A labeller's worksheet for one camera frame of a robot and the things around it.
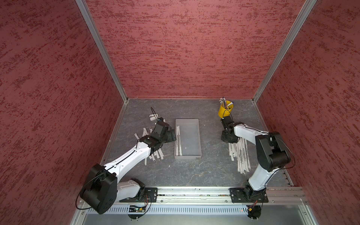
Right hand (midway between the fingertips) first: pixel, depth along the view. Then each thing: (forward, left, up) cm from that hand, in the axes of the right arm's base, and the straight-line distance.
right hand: (227, 141), depth 95 cm
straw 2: (-4, +33, +1) cm, 33 cm away
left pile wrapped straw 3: (-9, +46, +1) cm, 46 cm away
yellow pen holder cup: (+21, -2, +7) cm, 22 cm away
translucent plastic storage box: (+3, +26, 0) cm, 26 cm away
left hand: (-1, +40, +11) cm, 42 cm away
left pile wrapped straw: (-13, +55, +2) cm, 57 cm away
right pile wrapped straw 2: (-7, -4, +1) cm, 8 cm away
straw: (-4, +35, +1) cm, 35 cm away
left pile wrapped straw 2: (-8, +49, +1) cm, 50 cm away
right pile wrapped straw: (-6, -1, 0) cm, 7 cm away
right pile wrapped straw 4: (-18, -9, +1) cm, 20 cm away
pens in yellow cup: (+22, +2, +17) cm, 28 cm away
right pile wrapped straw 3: (-9, -7, 0) cm, 11 cm away
